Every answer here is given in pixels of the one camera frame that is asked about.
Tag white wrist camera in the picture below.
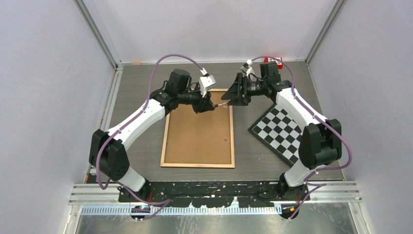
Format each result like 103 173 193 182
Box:
199 75 216 98
241 59 254 77

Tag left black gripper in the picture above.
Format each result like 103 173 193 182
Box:
178 84 215 115

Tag orange handled screwdriver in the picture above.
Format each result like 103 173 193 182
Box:
214 102 228 108

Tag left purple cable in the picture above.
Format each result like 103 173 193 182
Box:
95 54 209 221

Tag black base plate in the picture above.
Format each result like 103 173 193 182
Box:
118 181 309 208

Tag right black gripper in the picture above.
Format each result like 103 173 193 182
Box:
221 73 267 107

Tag aluminium rail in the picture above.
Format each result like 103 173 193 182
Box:
69 181 362 217

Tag black picture frame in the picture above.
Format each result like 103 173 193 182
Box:
160 89 235 169

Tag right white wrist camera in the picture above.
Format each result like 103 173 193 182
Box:
241 59 254 77

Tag purple cable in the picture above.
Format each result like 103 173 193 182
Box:
246 55 353 221
95 54 209 221

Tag red toy brick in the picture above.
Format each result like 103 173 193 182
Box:
263 57 283 69

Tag black white checkerboard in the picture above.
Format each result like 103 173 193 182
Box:
248 104 302 167

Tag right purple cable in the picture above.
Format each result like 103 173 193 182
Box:
246 55 353 221

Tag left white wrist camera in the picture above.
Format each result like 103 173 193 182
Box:
199 75 216 98

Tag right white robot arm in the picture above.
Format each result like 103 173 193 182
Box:
221 60 342 200

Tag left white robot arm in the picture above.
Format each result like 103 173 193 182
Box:
89 69 216 202

